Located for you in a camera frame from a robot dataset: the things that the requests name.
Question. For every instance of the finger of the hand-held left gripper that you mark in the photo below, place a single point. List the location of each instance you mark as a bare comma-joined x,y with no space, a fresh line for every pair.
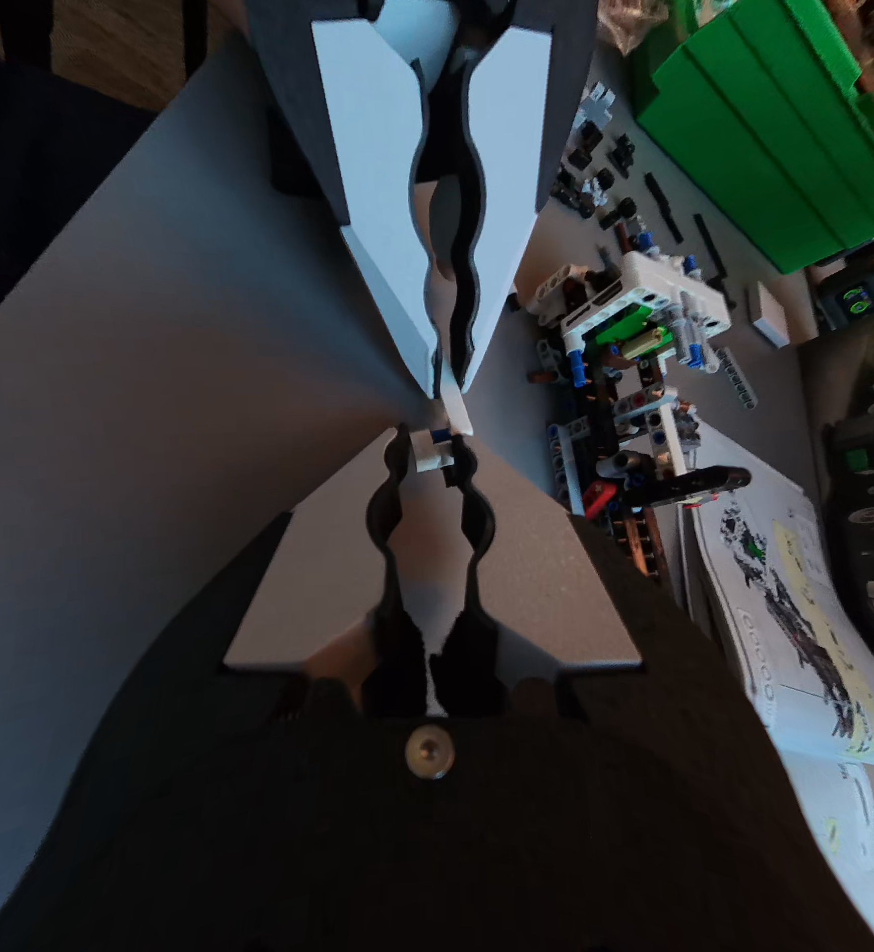
370,186
511,186

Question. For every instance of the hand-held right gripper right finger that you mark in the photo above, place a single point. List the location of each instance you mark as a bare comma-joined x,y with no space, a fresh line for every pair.
556,580

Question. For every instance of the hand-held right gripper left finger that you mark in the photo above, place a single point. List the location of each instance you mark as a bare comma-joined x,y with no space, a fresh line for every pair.
303,580

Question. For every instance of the white lego piece with blue pin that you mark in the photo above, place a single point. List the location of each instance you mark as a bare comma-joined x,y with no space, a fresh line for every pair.
431,450

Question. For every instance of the pile of loose lego parts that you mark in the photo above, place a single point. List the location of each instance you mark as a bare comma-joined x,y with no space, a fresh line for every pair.
601,163

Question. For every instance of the partly built lego model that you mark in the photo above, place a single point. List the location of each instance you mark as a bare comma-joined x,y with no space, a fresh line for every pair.
630,297

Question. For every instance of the lego instruction booklet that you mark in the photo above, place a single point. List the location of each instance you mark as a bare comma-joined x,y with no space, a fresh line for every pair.
794,595

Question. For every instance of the grey lego beam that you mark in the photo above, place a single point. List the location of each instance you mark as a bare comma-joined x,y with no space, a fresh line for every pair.
736,378

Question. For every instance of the clear plastic bag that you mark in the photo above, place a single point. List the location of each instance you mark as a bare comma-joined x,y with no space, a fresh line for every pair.
630,22

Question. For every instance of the green plastic storage bin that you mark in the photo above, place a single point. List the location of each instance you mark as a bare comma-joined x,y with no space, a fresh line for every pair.
764,134

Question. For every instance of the small white block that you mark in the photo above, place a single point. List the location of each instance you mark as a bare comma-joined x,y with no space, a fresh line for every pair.
768,312

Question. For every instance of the small digital timer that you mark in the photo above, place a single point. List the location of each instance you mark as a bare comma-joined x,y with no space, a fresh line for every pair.
854,297

